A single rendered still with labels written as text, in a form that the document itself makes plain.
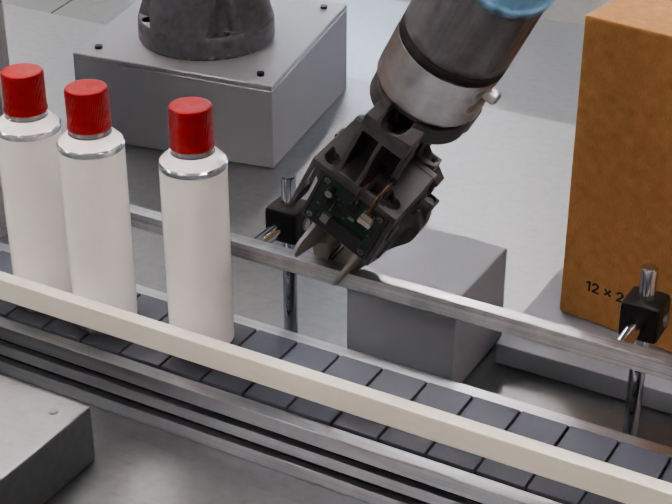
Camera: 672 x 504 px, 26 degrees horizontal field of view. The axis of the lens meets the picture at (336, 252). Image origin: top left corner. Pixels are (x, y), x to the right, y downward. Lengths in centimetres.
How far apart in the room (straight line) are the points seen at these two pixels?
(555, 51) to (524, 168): 35
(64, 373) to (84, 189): 16
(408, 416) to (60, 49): 99
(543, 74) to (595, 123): 63
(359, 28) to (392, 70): 101
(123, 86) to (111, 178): 48
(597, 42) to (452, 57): 27
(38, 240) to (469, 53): 44
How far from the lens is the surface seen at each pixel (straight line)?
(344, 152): 96
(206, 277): 111
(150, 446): 114
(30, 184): 117
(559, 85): 178
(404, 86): 93
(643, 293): 106
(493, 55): 91
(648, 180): 118
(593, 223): 122
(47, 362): 120
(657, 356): 102
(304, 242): 106
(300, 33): 163
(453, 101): 93
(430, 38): 91
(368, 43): 189
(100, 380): 117
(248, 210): 147
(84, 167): 111
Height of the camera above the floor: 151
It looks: 29 degrees down
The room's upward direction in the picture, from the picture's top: straight up
